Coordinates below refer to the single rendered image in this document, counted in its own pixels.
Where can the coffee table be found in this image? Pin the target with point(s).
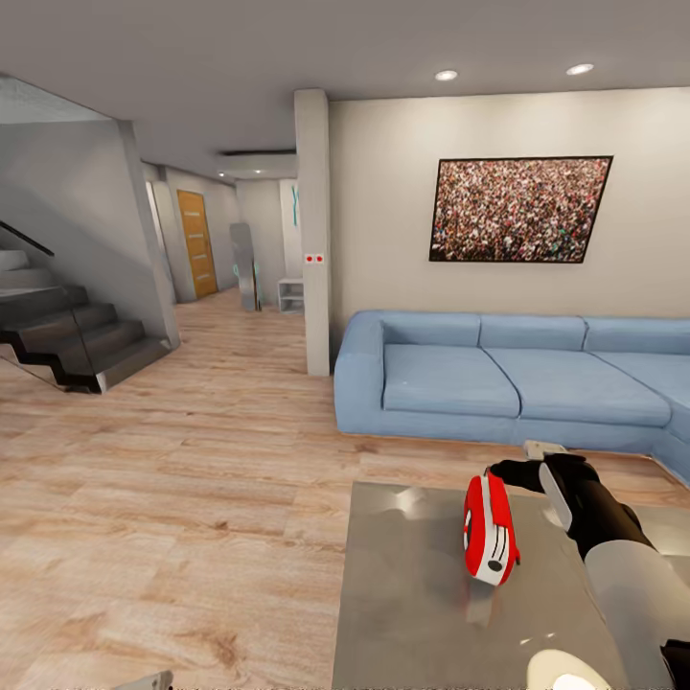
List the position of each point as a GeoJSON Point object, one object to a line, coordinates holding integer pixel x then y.
{"type": "Point", "coordinates": [412, 617]}

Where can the standing mirror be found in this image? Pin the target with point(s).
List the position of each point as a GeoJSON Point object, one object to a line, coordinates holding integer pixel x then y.
{"type": "Point", "coordinates": [246, 268]}

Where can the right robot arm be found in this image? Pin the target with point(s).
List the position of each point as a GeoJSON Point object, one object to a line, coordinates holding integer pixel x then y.
{"type": "Point", "coordinates": [646, 604]}

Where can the sofa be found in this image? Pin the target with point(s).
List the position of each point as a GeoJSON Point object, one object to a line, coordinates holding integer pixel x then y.
{"type": "Point", "coordinates": [591, 383]}

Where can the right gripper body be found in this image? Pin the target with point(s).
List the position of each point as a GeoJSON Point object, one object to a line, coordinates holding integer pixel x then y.
{"type": "Point", "coordinates": [518, 474]}

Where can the radio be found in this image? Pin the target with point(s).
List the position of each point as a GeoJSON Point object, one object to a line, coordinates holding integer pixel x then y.
{"type": "Point", "coordinates": [489, 538]}

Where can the door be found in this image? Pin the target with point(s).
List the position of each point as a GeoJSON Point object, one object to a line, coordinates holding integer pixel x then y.
{"type": "Point", "coordinates": [197, 240]}

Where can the picture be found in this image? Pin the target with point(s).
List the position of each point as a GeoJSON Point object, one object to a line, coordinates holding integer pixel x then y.
{"type": "Point", "coordinates": [518, 209]}

